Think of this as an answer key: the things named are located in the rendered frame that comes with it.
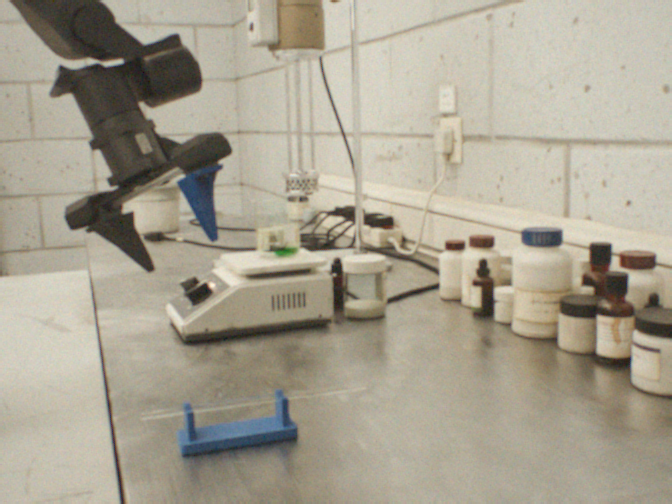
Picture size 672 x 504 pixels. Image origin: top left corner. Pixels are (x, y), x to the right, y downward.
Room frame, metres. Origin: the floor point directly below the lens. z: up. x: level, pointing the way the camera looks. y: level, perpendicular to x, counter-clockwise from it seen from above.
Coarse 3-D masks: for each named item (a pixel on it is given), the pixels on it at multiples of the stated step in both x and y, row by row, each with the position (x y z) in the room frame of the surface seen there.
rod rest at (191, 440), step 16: (192, 416) 0.61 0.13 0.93; (272, 416) 0.66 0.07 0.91; (288, 416) 0.64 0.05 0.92; (192, 432) 0.61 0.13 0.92; (208, 432) 0.63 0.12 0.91; (224, 432) 0.63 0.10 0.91; (240, 432) 0.63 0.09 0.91; (256, 432) 0.62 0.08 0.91; (272, 432) 0.63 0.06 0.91; (288, 432) 0.63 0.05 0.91; (192, 448) 0.61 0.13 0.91; (208, 448) 0.61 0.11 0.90; (224, 448) 0.61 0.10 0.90
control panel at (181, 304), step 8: (200, 280) 1.06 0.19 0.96; (208, 280) 1.04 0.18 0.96; (216, 280) 1.02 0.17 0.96; (216, 288) 0.98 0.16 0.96; (224, 288) 0.97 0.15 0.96; (176, 296) 1.05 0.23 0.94; (216, 296) 0.95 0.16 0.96; (176, 304) 1.01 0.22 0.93; (184, 304) 0.99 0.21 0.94; (200, 304) 0.96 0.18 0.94; (184, 312) 0.96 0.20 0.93; (192, 312) 0.95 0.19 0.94
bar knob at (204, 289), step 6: (204, 282) 0.97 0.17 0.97; (192, 288) 0.98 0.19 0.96; (198, 288) 0.97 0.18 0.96; (204, 288) 0.97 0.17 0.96; (210, 288) 0.98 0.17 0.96; (186, 294) 0.97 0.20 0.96; (192, 294) 0.97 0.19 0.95; (198, 294) 0.97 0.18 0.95; (204, 294) 0.97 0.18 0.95; (210, 294) 0.97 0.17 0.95; (192, 300) 0.97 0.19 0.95; (198, 300) 0.97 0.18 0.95; (204, 300) 0.96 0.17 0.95
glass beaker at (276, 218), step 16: (256, 208) 1.03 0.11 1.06; (272, 208) 1.01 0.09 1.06; (288, 208) 1.02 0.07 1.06; (256, 224) 1.03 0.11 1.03; (272, 224) 1.01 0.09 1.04; (288, 224) 1.02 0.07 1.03; (256, 240) 1.03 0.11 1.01; (272, 240) 1.01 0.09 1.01; (288, 240) 1.02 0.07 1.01; (272, 256) 1.01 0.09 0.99; (288, 256) 1.02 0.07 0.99
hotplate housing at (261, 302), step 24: (240, 288) 0.96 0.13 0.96; (264, 288) 0.97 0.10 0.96; (288, 288) 0.98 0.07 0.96; (312, 288) 0.99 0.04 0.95; (168, 312) 1.03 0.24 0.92; (216, 312) 0.95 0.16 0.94; (240, 312) 0.96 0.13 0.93; (264, 312) 0.97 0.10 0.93; (288, 312) 0.98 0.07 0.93; (312, 312) 0.99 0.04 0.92; (192, 336) 0.94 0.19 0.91; (216, 336) 0.95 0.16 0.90
